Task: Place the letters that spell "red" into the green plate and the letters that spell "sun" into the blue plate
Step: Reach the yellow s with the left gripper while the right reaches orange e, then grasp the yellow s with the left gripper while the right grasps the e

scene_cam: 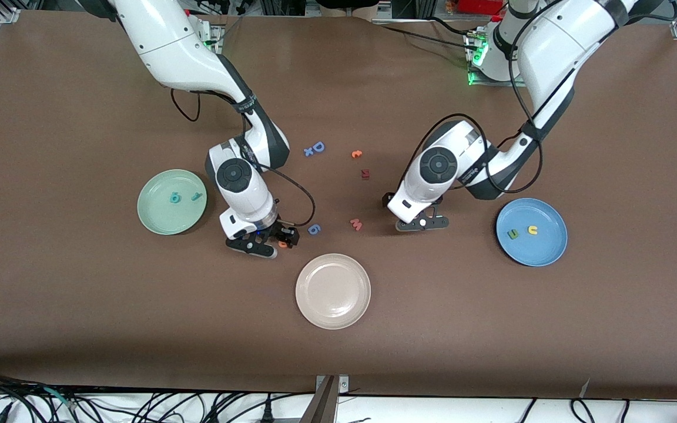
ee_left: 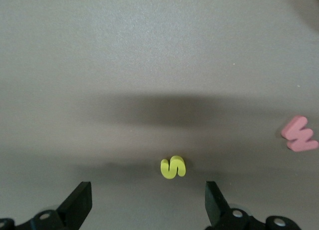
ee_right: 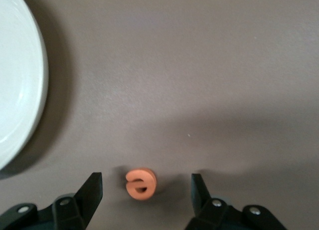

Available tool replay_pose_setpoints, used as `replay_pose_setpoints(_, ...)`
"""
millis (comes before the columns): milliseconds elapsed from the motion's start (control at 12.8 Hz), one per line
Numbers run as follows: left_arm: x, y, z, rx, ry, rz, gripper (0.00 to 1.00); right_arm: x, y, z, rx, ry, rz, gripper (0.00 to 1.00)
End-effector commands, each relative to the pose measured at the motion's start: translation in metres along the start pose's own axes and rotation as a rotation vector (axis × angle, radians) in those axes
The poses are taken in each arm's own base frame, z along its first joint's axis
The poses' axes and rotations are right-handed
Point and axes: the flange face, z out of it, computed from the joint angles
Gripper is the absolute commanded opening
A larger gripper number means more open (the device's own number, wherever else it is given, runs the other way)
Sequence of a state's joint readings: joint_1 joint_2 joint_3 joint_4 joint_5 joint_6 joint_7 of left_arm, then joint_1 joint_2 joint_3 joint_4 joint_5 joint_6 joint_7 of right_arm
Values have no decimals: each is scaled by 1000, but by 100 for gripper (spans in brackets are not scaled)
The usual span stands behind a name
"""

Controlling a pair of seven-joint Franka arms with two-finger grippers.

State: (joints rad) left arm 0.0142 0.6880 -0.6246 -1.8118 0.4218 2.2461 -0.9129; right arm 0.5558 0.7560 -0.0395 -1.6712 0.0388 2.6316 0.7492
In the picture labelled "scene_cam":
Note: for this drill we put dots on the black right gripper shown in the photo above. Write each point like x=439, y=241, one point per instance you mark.
x=278, y=230

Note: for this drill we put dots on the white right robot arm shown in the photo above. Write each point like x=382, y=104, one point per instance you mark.
x=168, y=47

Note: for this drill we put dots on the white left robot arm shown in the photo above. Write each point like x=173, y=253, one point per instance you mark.
x=556, y=53

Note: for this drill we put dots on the blue digit six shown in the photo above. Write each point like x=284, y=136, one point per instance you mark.
x=311, y=226

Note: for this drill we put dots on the pink letter w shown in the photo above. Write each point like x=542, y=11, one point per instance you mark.
x=356, y=224

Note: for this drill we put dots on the beige plate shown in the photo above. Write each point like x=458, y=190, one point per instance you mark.
x=332, y=291

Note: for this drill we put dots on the blue letter D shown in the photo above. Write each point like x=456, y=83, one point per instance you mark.
x=321, y=150

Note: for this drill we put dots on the blue plate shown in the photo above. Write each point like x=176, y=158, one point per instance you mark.
x=544, y=249

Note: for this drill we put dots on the light green plate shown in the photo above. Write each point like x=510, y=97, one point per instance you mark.
x=165, y=220

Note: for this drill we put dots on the black power plug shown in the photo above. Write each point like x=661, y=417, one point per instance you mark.
x=267, y=415

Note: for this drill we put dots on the person in background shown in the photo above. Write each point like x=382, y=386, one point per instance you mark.
x=368, y=10

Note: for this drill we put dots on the red box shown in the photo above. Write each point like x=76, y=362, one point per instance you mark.
x=482, y=6

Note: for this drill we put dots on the brown table cover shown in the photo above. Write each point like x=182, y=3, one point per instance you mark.
x=80, y=305

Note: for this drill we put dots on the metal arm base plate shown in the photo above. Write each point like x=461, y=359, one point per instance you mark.
x=216, y=35
x=491, y=84

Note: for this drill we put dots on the small metal table bracket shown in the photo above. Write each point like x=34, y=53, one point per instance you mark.
x=343, y=385

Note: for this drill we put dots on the grey aluminium post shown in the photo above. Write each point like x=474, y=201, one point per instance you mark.
x=322, y=408

